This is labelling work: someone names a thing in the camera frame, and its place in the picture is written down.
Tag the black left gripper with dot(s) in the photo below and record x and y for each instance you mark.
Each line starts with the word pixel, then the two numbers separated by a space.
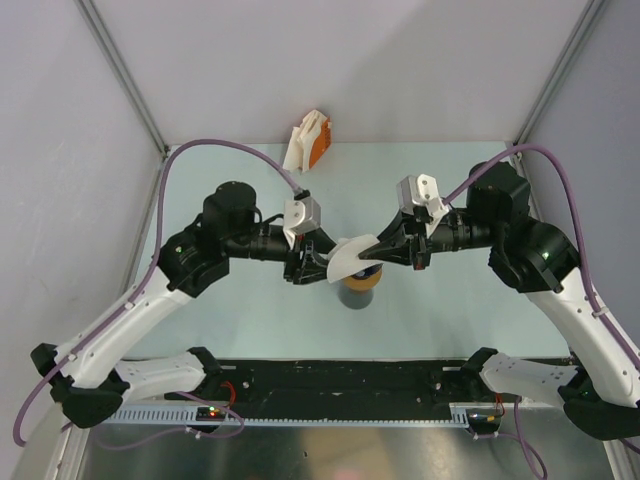
pixel 301 271

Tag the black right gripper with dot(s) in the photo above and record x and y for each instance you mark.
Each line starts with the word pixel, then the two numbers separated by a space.
pixel 400 250

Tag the single white paper filter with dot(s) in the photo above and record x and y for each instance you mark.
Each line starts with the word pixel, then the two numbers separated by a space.
pixel 344 258

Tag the glass beaker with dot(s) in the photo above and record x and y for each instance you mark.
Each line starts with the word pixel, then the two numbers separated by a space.
pixel 355 299

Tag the white paper coffee filters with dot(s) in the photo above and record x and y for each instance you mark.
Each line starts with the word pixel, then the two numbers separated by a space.
pixel 295 155

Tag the blue glass dripper cone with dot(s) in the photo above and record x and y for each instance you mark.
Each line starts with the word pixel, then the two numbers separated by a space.
pixel 367 272

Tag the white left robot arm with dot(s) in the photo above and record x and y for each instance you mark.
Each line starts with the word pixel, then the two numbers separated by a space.
pixel 89 376

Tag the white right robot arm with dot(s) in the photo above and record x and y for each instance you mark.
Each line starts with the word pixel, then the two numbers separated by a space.
pixel 599 395

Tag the orange filter box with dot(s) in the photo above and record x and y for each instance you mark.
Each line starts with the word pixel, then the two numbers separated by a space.
pixel 319 139

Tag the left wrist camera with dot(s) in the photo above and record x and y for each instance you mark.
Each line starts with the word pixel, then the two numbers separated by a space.
pixel 301 215

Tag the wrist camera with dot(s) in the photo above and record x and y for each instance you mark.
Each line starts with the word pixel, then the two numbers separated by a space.
pixel 301 215
pixel 421 191

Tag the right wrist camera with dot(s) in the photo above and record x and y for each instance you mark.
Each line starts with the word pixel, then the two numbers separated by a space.
pixel 421 191

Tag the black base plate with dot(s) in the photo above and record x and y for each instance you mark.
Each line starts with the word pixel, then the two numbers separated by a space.
pixel 341 390

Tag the white cable duct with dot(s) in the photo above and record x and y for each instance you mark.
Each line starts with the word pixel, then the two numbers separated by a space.
pixel 156 414

